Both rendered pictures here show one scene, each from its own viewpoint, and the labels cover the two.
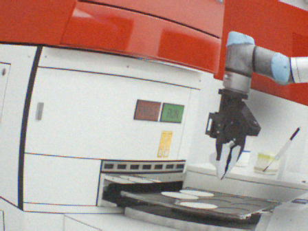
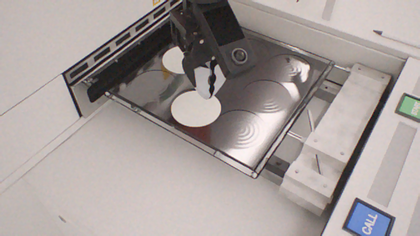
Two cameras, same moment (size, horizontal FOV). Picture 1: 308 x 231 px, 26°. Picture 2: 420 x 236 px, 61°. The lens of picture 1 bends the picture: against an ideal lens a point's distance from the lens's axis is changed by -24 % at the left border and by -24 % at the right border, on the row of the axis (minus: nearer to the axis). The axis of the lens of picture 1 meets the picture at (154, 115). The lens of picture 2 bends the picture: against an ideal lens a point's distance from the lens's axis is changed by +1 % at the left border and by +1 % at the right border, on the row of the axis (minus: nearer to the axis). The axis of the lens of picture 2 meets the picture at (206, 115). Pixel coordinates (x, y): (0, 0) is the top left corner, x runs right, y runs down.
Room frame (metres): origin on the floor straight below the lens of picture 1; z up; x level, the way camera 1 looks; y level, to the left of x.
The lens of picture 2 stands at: (1.46, -0.23, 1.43)
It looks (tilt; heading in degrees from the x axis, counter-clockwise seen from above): 49 degrees down; 6
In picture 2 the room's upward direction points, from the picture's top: straight up
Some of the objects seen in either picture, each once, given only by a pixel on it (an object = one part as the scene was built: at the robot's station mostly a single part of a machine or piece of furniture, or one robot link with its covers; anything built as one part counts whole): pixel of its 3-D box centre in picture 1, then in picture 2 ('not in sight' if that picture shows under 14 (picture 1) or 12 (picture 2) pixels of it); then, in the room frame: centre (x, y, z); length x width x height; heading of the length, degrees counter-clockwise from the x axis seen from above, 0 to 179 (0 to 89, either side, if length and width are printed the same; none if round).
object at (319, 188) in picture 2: (272, 218); (309, 182); (1.80, -0.37, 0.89); 0.08 x 0.03 x 0.03; 62
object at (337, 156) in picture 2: not in sight; (326, 151); (1.87, -0.41, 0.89); 0.08 x 0.03 x 0.03; 62
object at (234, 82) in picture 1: (236, 83); not in sight; (1.91, -0.18, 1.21); 0.08 x 0.08 x 0.05
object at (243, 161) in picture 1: (241, 151); not in sight; (2.50, -0.29, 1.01); 0.07 x 0.07 x 0.10
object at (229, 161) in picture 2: (185, 208); (174, 130); (1.89, -0.12, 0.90); 0.37 x 0.01 x 0.01; 62
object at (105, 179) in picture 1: (143, 190); (146, 49); (2.13, -0.01, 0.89); 0.44 x 0.02 x 0.10; 152
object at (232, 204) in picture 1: (214, 202); (223, 77); (2.05, -0.20, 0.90); 0.34 x 0.34 x 0.01; 62
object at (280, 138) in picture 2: (265, 209); (298, 112); (1.96, -0.36, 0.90); 0.38 x 0.01 x 0.01; 152
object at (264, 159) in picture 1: (267, 163); not in sight; (2.34, -0.39, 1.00); 0.07 x 0.07 x 0.07; 37
